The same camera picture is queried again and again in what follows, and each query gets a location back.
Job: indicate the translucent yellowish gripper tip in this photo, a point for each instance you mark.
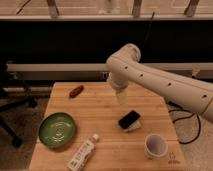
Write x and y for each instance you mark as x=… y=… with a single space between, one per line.
x=121 y=97

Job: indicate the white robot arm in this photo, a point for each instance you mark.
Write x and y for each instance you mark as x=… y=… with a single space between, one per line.
x=194 y=95

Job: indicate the green ceramic bowl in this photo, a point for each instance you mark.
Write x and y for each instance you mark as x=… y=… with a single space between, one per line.
x=57 y=130

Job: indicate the black smartphone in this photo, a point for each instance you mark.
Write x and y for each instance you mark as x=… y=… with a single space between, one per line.
x=127 y=120

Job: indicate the white block under phone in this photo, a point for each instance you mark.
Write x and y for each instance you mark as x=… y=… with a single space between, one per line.
x=132 y=126

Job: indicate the white paper cup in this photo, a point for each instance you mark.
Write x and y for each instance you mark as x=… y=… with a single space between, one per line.
x=155 y=146

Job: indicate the white plastic bottle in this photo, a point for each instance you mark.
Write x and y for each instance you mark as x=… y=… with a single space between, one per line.
x=83 y=153

